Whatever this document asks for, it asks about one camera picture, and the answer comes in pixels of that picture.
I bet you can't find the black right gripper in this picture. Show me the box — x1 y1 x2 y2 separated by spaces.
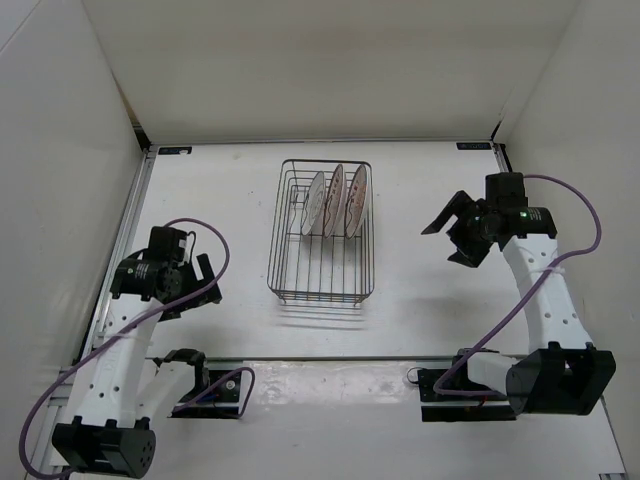
422 191 496 269

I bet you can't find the plate with orange sunburst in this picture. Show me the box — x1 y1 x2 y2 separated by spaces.
344 164 369 239

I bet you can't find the white plate blue cloud motif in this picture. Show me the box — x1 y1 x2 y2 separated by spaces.
301 171 325 236

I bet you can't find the white plate red pattern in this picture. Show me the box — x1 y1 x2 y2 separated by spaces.
323 163 345 238

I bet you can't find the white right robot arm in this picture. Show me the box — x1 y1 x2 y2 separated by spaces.
423 191 616 416

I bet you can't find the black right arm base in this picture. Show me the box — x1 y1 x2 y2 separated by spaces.
405 363 516 423

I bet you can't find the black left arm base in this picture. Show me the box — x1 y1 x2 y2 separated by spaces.
171 366 256 420

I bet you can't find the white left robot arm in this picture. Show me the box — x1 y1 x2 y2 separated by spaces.
52 248 222 479

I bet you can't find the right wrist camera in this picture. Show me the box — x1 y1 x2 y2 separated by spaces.
485 172 528 212

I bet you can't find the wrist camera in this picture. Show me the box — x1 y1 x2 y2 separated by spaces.
485 172 528 212
144 226 190 263

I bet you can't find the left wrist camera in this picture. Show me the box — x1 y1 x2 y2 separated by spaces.
144 226 190 263

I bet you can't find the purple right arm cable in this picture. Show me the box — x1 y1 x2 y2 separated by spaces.
432 173 602 399

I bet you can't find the aluminium front rail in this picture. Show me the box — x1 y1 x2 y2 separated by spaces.
144 354 531 362

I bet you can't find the metal wire dish rack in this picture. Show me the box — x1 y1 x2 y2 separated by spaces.
267 159 375 305

